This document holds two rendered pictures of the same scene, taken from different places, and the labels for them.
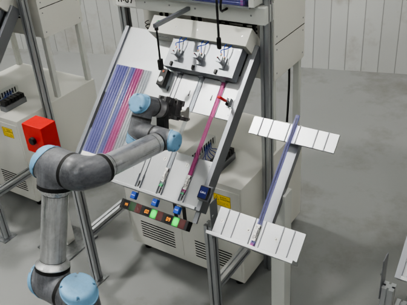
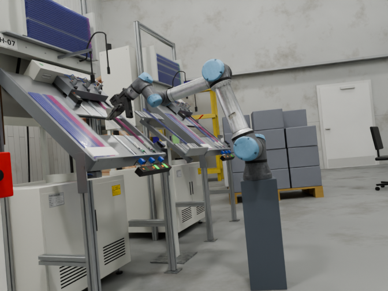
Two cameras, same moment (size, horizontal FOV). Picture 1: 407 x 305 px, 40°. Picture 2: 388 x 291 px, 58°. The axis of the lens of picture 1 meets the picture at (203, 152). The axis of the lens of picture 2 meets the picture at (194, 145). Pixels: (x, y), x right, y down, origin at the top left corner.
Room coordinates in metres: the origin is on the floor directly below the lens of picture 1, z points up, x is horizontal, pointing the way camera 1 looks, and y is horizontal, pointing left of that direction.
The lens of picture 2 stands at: (2.07, 2.16, 0.71)
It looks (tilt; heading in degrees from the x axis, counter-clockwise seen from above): 1 degrees up; 257
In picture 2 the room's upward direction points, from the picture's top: 5 degrees counter-clockwise
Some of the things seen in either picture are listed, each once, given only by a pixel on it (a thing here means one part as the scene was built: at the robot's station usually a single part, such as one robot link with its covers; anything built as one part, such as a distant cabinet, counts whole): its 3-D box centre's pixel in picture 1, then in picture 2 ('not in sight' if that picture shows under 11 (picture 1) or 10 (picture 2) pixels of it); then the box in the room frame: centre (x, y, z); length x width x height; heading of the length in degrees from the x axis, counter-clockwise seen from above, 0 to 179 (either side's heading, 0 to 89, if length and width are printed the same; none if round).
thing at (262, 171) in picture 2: not in sight; (256, 169); (1.34, 0.44, 0.60); 0.15 x 0.15 x 0.10
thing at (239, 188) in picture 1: (215, 189); (48, 235); (2.47, -0.05, 0.31); 0.70 x 0.65 x 0.62; 55
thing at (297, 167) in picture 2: not in sight; (268, 155); (-0.07, -2.41, 0.60); 1.20 x 0.80 x 1.19; 162
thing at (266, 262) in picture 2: not in sight; (262, 230); (1.34, 0.44, 0.28); 0.18 x 0.18 x 0.55; 69
